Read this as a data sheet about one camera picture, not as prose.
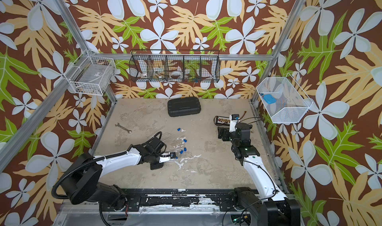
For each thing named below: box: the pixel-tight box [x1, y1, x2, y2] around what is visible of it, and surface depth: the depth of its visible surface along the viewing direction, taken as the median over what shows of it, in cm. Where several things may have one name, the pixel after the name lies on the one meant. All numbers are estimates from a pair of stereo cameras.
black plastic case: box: [167, 97, 201, 117], surface depth 110 cm
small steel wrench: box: [114, 122, 133, 134], surface depth 106 cm
